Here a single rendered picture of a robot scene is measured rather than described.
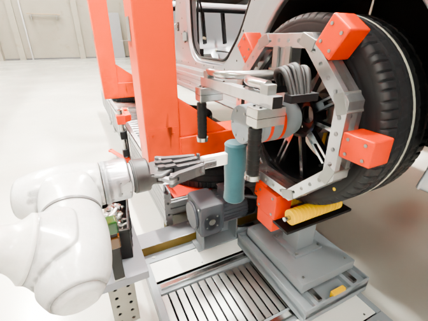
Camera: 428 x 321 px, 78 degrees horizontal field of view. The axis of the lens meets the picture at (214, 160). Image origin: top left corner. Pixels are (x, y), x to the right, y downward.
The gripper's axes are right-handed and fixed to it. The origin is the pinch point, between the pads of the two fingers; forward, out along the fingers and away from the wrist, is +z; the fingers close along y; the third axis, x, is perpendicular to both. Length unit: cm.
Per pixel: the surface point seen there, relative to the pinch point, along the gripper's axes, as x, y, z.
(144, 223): -83, -93, -4
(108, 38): 28, -252, 8
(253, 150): 1.2, 1.3, 10.9
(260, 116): 10.5, 2.4, 11.5
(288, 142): -9.2, -20.6, 42.9
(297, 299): -66, 3, 35
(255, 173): -5.6, 1.6, 11.8
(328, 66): 21.1, 1.8, 32.4
